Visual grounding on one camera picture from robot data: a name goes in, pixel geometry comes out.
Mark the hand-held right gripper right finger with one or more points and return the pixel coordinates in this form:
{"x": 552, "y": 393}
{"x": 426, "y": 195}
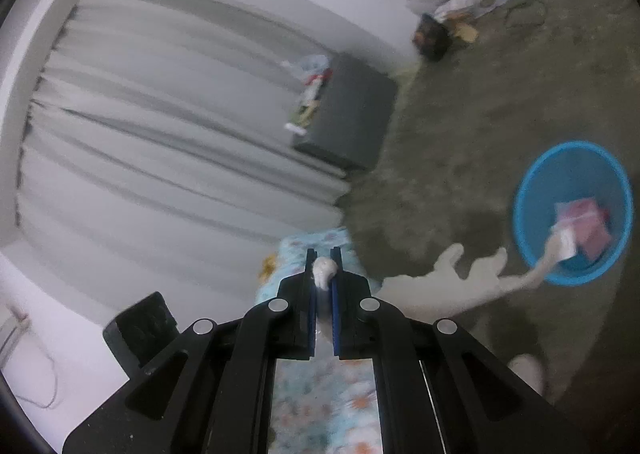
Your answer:
{"x": 336, "y": 324}

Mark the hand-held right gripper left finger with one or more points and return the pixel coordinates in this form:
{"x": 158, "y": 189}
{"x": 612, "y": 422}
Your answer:
{"x": 300, "y": 324}

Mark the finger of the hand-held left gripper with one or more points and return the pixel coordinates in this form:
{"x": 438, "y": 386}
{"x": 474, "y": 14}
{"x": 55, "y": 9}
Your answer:
{"x": 142, "y": 329}

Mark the white cloth glove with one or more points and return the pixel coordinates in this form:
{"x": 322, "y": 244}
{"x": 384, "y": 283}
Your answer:
{"x": 440, "y": 289}

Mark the blue mesh wastebasket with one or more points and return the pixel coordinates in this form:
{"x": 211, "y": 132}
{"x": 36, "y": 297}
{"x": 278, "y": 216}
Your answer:
{"x": 540, "y": 184}

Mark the pink packet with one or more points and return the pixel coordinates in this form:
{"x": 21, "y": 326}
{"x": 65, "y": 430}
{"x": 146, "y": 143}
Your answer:
{"x": 585, "y": 229}

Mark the gold foil wrapper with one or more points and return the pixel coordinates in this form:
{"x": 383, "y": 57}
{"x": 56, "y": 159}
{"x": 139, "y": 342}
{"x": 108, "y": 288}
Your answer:
{"x": 269, "y": 268}

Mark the floral blue blanket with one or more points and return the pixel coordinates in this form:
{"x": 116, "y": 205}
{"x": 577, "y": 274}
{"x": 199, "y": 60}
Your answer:
{"x": 325, "y": 409}

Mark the small white bottle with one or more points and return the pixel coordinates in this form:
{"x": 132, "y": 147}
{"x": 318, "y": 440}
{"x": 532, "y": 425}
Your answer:
{"x": 295, "y": 128}

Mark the grey white curtain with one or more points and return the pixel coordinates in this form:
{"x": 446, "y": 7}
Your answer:
{"x": 150, "y": 133}

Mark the pale slipper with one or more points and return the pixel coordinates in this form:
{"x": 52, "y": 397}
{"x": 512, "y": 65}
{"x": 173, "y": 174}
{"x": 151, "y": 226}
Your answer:
{"x": 527, "y": 374}

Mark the grey storage box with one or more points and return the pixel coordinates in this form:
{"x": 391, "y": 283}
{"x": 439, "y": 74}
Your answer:
{"x": 350, "y": 113}

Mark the cream flat box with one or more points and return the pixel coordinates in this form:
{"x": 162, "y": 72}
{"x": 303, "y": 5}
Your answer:
{"x": 312, "y": 103}

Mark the clear plastic bag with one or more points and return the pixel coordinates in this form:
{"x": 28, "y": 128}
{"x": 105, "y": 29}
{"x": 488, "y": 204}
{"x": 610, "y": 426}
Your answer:
{"x": 307, "y": 66}

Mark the dark carton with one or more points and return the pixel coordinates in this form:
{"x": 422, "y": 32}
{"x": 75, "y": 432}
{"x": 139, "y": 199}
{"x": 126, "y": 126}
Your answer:
{"x": 432, "y": 36}

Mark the cardboard piece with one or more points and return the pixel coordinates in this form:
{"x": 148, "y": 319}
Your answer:
{"x": 465, "y": 31}

